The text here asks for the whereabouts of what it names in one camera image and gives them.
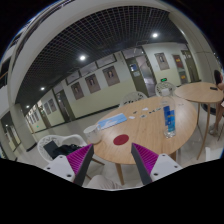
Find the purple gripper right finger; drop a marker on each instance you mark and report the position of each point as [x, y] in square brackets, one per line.
[152, 166]

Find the black phone on table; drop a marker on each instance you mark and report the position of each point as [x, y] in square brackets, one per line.
[213, 88]

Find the white plastic chair left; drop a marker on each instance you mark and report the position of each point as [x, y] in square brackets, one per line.
[58, 141]

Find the white cup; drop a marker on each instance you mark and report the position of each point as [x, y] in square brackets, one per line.
[93, 133]

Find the framed portrait far wall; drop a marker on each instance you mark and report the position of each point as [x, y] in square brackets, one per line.
[162, 61]

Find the red round coaster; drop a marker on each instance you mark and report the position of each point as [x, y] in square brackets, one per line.
[121, 139]

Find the black bag on chair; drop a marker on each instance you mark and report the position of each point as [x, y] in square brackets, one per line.
[65, 150]

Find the white chair behind table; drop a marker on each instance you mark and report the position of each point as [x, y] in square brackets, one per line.
[132, 97]

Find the clear water bottle blue label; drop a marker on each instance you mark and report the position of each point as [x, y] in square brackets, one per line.
[168, 108]

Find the grey double door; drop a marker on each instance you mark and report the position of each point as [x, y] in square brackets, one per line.
[140, 70]

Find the framed portrait on wall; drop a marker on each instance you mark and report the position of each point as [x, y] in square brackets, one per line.
[111, 76]
[77, 91]
[92, 83]

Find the round wooden table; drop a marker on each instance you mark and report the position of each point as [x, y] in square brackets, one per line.
[200, 93]
[145, 126]

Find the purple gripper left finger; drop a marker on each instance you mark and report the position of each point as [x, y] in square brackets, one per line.
[74, 166]

